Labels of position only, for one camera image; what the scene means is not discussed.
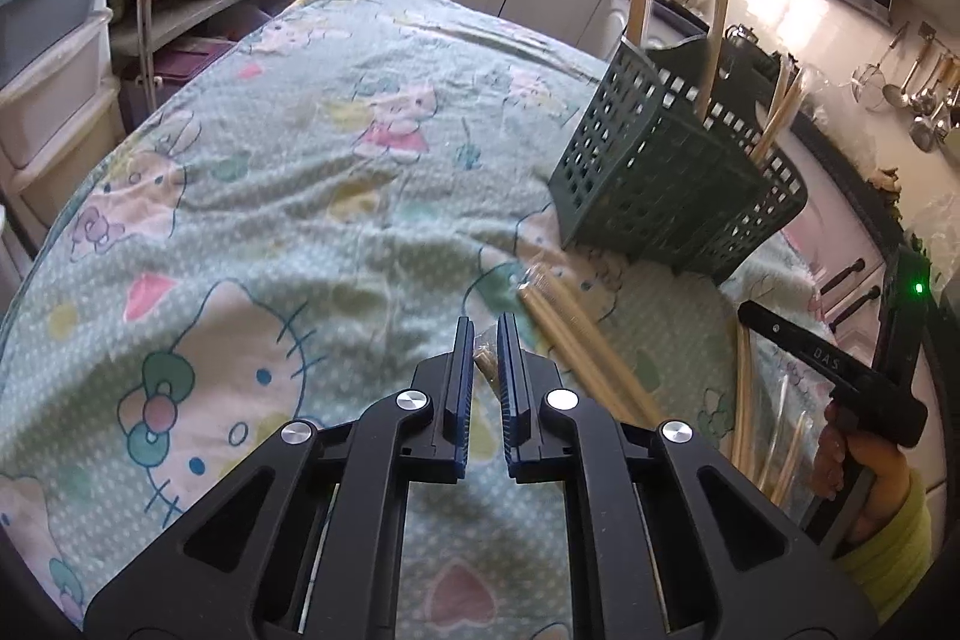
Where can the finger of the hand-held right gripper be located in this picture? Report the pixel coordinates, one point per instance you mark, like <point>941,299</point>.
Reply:
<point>787,336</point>

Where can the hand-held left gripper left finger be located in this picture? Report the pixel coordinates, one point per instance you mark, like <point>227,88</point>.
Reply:
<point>463,400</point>

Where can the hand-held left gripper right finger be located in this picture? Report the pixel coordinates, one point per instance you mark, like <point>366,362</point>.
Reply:
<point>510,407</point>

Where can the chopstick pair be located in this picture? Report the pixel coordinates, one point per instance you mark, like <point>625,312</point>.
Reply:
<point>484,361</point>

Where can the pile of wooden chopsticks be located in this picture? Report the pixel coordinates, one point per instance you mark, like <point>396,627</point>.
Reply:
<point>570,325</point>

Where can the green plastic utensil basket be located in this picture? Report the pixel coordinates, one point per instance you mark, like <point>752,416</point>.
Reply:
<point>645,175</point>

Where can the person's right forearm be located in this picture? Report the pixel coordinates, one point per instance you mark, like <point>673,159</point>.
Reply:
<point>892,557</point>

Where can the person's right hand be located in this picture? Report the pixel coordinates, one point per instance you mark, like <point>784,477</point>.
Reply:
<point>889,482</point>

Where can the large steel ladle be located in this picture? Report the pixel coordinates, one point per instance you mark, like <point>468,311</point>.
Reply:
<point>924,130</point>

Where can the small steel ladle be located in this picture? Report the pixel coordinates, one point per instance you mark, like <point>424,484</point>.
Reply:
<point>894,94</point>

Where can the cartoon printed blanket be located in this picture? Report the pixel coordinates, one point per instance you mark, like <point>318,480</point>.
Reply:
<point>262,197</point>

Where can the steel cooking pot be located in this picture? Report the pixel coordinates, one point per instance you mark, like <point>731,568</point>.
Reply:
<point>742,36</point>

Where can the purple storage box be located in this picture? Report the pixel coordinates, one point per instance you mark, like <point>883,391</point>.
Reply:
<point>180,74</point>

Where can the tall plastic drawer tower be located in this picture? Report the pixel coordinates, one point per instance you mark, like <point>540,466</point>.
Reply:
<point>52,10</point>

